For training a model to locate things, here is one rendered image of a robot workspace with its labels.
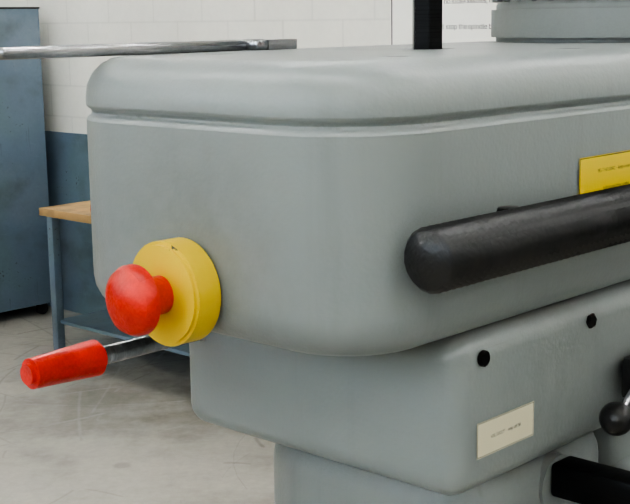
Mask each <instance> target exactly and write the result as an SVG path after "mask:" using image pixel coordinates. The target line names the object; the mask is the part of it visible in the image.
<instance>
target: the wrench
mask: <svg viewBox="0 0 630 504"><path fill-rule="evenodd" d="M281 49H297V39H268V40H265V39H237V40H217V41H176V42H144V43H112V44H79V45H47V46H22V47H0V60H20V59H52V58H76V57H101V56H125V55H146V54H171V53H195V52H217V51H242V50H281Z"/></svg>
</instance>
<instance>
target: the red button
mask: <svg viewBox="0 0 630 504"><path fill-rule="evenodd" d="M105 299H106V306H107V310H108V313H109V316H110V318H111V320H112V322H113V323H114V325H115V326H116V327H117V328H118V329H119V330H120V331H121V332H123V333H125V334H128V335H131V336H134V337H140V336H144V335H147V334H149V333H151V332H152V331H153V330H154V329H155V327H156V326H157V324H158V321H159V318H160V315H162V314H166V313H168V312H169V311H170V310H171V309H172V306H173V302H174V294H173V290H172V287H171V285H170V283H169V281H168V280H167V279H166V278H165V277H163V276H161V275H156V276H151V275H150V273H149V272H148V271H147V270H146V269H145V268H143V267H142V266H140V265H137V264H129V265H124V266H121V267H119V268H118V269H117V270H116V271H115V272H114V273H113V274H112V275H111V276H110V278H109V280H108V282H107V285H106V292H105Z"/></svg>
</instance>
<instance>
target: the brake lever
mask: <svg viewBox="0 0 630 504"><path fill-rule="evenodd" d="M172 347H176V346H165V345H162V344H160V343H158V342H156V341H155V340H154V339H152V338H151V337H150V336H149V335H146V336H142V337H138V338H134V339H130V340H126V341H122V342H117V343H113V344H109V345H105V346H102V345H101V344H100V343H99V342H98V341H97V340H93V339H92V340H88V341H85V342H81V343H78V344H74V345H71V346H68V347H64V348H61V349H58V350H54V351H51V352H48V353H44V354H41V355H37V356H34V357H31V358H27V359H25V360H24V361H23V363H22V367H21V369H20V375H21V379H22V381H23V383H24V384H26V385H27V386H28V387H29V388H30V389H38V388H43V387H47V386H52V385H57V384H62V383H67V382H71V381H76V380H81V379H86V378H91V377H95V376H100V375H102V374H103V373H104V372H105V370H106V366H107V364H110V363H114V362H118V361H122V360H125V359H129V358H133V357H137V356H141V355H145V354H149V353H152V352H156V351H160V350H164V349H168V348H172Z"/></svg>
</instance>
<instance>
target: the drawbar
mask: <svg viewBox="0 0 630 504"><path fill-rule="evenodd" d="M430 49H442V0H413V10H412V50H430Z"/></svg>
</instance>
